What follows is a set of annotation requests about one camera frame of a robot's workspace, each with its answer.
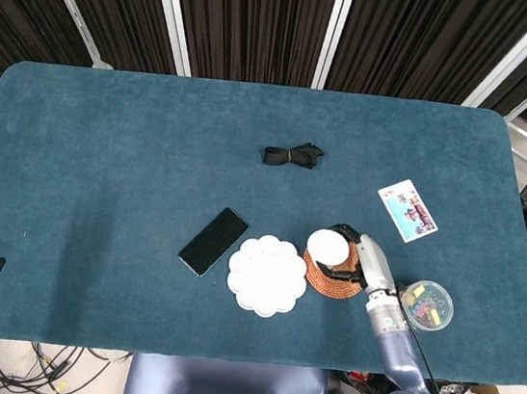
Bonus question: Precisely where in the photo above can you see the illustrated card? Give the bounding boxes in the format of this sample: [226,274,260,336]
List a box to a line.
[371,174,445,249]

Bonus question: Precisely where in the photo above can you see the black smartphone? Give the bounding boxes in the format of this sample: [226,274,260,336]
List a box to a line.
[174,201,252,283]

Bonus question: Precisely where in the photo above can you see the black floor cables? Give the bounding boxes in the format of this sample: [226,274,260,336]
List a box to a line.
[0,334,134,394]

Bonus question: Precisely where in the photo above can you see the round woven orange coaster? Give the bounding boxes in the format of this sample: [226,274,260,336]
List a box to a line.
[298,235,369,300]

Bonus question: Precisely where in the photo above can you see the bundled black strap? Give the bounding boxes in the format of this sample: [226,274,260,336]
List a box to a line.
[261,136,328,172]

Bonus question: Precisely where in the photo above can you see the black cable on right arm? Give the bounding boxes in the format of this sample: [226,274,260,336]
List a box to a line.
[382,291,467,394]

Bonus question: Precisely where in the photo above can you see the blue-grey robot torso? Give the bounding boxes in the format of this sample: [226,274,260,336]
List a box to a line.
[120,342,333,394]

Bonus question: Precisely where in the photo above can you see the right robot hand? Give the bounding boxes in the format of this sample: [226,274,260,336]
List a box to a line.
[312,222,406,298]

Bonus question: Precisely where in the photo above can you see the white flower-shaped paint palette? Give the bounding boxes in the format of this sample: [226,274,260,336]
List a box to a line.
[222,230,313,324]

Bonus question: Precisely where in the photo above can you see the white paper cup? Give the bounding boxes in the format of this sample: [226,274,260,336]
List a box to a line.
[303,226,353,271]

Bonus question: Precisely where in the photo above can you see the clear jar of colourful clips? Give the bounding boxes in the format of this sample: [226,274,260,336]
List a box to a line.
[391,276,458,336]

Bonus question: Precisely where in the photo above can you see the blue table mat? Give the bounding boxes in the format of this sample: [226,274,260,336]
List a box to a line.
[0,43,527,394]

